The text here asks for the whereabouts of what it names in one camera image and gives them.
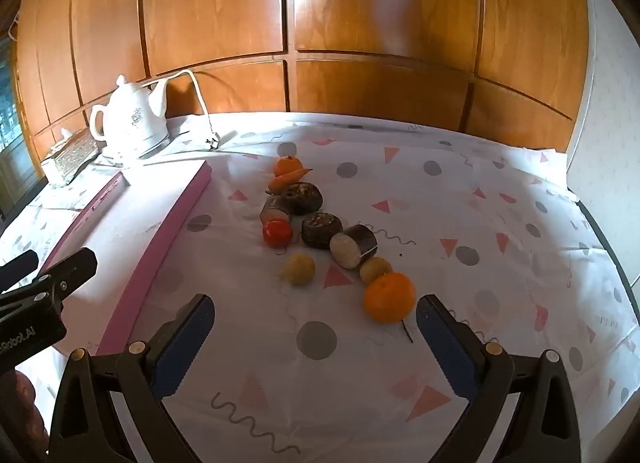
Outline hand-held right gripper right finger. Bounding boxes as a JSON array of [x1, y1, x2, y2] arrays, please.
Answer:
[[415, 294, 583, 463]]

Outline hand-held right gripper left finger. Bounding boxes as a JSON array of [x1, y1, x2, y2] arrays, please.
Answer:
[[48, 293, 217, 463]]

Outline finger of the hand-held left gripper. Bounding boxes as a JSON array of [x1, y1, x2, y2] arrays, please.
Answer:
[[0, 250, 40, 294], [30, 247, 98, 304]]

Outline large orange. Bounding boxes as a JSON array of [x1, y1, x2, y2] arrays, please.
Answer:
[[363, 272, 417, 325]]

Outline small yellow potato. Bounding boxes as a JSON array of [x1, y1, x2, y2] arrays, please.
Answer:
[[283, 253, 316, 286], [359, 257, 394, 286]]

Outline pink tray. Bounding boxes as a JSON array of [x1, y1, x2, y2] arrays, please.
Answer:
[[37, 160, 213, 356]]

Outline red tomato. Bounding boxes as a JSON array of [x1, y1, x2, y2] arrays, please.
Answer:
[[262, 219, 293, 248]]

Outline small eggplant piece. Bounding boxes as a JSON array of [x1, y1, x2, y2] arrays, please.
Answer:
[[259, 196, 293, 225]]

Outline dark brown water chestnut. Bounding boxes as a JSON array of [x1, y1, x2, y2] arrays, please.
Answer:
[[280, 182, 324, 216], [301, 212, 344, 249]]

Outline orange carrot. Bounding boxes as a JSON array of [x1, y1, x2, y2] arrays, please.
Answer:
[[266, 168, 314, 195]]

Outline white patterned tablecloth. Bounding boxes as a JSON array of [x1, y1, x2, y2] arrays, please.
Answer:
[[0, 110, 640, 463]]

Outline patterned tissue box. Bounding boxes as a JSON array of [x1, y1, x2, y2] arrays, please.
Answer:
[[40, 128, 99, 187]]

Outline dark glass cabinet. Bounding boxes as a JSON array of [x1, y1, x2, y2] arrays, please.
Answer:
[[0, 38, 46, 224]]

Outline white ceramic electric kettle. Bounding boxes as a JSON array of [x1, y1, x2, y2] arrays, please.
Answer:
[[89, 74, 171, 161]]

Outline small orange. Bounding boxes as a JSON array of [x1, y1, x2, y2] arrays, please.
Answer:
[[274, 156, 304, 178]]

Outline wooden wardrobe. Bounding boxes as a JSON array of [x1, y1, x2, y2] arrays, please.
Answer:
[[10, 0, 591, 154]]

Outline white power cord with plug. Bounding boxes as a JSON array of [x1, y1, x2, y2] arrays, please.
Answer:
[[150, 68, 223, 150]]

